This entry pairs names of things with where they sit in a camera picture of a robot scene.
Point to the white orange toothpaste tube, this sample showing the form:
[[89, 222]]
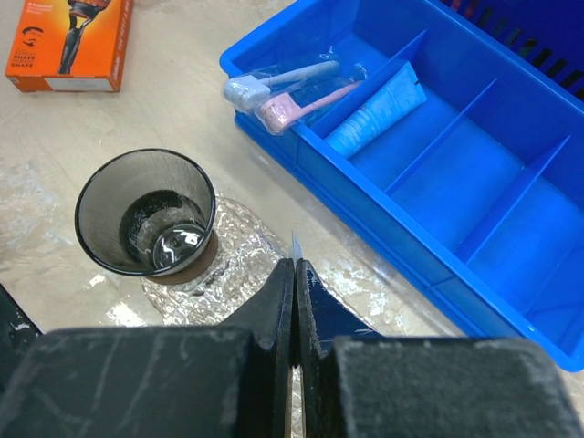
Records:
[[295, 248]]

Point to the orange box on table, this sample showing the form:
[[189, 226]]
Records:
[[72, 46]]

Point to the pink wrapped toothbrush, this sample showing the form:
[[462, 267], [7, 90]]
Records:
[[290, 104]]

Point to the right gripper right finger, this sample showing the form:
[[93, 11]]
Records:
[[358, 383]]

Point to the dark brown banded cup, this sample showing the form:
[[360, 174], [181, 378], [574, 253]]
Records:
[[149, 213]]

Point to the clear oval textured tray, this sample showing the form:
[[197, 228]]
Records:
[[249, 250]]

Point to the white-blue wrapped toothbrush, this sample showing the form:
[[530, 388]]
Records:
[[246, 93]]

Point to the blue plastic shopping basket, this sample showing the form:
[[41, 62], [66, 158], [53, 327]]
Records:
[[546, 34]]

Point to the light blue toothpaste tube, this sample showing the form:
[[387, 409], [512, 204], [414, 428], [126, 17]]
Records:
[[397, 98]]

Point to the blue compartment organizer bin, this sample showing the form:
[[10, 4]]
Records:
[[476, 197]]

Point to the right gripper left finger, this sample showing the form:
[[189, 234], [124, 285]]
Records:
[[225, 380]]

